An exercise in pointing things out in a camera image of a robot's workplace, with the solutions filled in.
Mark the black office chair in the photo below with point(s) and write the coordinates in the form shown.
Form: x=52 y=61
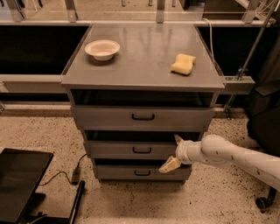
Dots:
x=264 y=106

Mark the black power adapter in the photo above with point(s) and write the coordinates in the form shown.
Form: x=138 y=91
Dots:
x=76 y=176

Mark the yellow sponge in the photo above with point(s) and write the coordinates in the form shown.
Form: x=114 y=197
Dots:
x=183 y=64

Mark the grey bottom drawer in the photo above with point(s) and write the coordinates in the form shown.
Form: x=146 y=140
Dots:
x=131 y=172

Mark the black monitor screen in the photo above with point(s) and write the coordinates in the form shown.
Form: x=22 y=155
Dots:
x=20 y=174

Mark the grey top drawer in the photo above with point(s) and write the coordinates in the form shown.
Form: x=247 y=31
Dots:
x=142 y=118

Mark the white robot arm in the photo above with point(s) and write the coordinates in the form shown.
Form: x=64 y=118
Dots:
x=217 y=151

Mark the white bowl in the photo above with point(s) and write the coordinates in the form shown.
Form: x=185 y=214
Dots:
x=102 y=50

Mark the grey drawer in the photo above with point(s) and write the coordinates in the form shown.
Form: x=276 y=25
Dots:
x=130 y=150
x=131 y=172
x=142 y=118

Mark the metal diagonal rod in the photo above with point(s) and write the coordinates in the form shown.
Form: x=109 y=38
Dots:
x=243 y=69

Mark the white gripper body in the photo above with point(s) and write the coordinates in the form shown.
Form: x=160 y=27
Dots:
x=181 y=152

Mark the grey drawer cabinet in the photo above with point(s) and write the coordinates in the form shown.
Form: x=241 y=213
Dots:
x=138 y=98

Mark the black stand bar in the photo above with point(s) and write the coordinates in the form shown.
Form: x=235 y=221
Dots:
x=77 y=201

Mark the metal rail frame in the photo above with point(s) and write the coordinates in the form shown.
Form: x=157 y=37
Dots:
x=32 y=80

